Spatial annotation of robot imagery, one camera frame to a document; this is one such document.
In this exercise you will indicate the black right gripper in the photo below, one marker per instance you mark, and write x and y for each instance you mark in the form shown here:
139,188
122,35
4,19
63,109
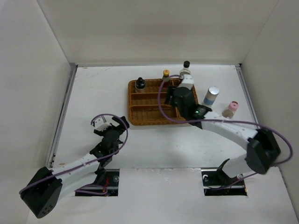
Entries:
170,93

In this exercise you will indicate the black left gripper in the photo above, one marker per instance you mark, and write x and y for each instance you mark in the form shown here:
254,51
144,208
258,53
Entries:
120,130

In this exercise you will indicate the red sauce bottle green label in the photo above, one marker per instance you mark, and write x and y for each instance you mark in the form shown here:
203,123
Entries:
166,80

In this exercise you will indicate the tall soy sauce bottle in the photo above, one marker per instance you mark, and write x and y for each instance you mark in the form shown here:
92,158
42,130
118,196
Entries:
185,70

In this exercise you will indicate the small black-capped glass jar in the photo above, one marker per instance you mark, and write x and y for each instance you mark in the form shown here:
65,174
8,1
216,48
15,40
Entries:
140,85

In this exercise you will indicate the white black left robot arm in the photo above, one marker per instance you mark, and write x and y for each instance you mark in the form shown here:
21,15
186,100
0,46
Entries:
49,185

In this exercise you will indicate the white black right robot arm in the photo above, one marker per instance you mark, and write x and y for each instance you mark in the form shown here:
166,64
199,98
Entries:
259,144

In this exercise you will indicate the brown wicker divided tray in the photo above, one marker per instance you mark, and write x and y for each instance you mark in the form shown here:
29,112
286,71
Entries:
143,109

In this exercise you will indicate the silver-lid jar blue label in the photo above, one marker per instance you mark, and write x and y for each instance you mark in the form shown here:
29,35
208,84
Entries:
211,95

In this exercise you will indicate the pink-lid spice jar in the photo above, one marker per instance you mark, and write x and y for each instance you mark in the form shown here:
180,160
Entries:
230,110

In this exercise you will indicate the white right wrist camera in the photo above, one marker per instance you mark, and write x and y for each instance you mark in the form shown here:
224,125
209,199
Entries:
187,82

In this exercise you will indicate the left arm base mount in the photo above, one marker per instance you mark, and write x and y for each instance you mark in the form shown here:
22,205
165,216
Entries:
105,184

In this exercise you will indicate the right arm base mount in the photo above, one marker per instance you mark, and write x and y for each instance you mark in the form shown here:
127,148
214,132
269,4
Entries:
219,184

